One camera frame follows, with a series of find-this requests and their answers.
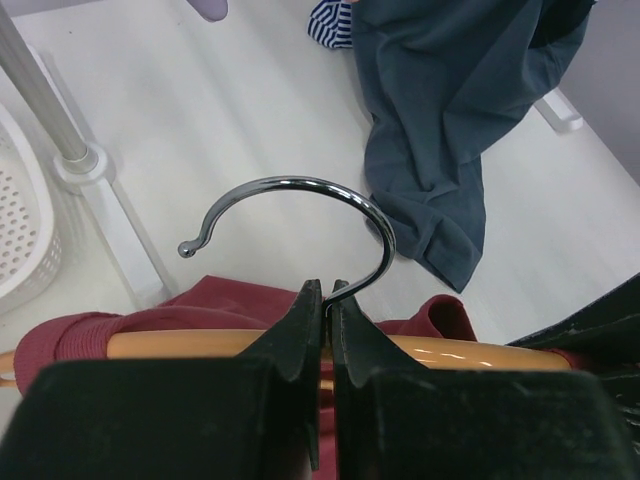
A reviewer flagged red tank top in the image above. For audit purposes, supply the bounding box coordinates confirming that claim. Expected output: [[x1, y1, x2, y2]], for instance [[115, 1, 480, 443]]
[[13, 273, 591, 480]]

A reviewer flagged white rack base foot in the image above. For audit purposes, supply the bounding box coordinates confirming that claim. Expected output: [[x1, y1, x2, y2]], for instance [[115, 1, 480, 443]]
[[28, 47, 169, 309]]

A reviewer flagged dark blue tank top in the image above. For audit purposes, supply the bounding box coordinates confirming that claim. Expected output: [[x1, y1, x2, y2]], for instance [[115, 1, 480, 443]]
[[352, 1, 592, 292]]

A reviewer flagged blue white striped tank top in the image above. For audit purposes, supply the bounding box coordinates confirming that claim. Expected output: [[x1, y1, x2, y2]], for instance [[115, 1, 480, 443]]
[[307, 0, 354, 50]]

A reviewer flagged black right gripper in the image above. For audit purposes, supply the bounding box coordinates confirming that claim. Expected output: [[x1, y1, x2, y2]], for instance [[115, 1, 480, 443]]
[[510, 275, 639, 435]]

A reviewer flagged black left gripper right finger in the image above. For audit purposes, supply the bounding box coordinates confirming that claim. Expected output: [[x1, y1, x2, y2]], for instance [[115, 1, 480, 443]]
[[331, 299, 639, 479]]

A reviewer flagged left rack upright pole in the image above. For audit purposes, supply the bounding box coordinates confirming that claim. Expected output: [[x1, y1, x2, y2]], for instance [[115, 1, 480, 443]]
[[1, 7, 88, 161]]

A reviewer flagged orange hanger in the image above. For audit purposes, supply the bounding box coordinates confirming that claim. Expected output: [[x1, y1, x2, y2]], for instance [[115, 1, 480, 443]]
[[0, 174, 574, 394]]

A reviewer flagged right rack base foot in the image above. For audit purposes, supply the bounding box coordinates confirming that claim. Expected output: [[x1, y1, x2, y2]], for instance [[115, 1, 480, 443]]
[[534, 88, 584, 134]]

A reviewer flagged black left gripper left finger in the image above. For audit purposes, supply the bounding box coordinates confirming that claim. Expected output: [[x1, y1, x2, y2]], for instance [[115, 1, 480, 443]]
[[1, 280, 321, 479]]

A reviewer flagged white perforated laundry basket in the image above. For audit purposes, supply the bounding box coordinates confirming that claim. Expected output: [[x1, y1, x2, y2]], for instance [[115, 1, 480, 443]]
[[0, 108, 62, 314]]

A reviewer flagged purple hanger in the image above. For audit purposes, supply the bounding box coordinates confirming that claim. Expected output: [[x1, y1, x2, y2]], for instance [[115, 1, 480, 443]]
[[188, 0, 229, 23]]

